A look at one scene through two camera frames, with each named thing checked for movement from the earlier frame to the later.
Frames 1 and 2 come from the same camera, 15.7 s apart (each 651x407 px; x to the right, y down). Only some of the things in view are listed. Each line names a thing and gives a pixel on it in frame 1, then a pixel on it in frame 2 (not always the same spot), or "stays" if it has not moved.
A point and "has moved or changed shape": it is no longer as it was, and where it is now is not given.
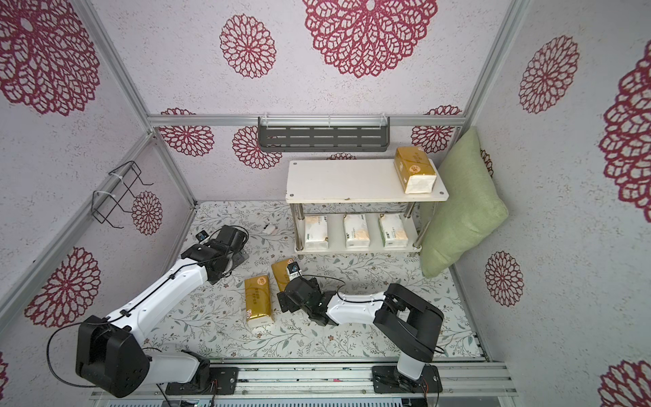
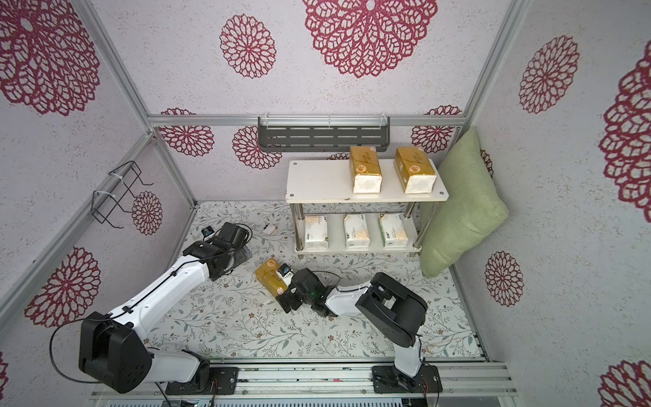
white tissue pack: (392, 231) stays
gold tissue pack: (258, 292) to (274, 277)
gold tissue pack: (280, 273) has moved or changed shape
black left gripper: (240, 257) stays
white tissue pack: (356, 231) stays
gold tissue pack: (414, 169) stays
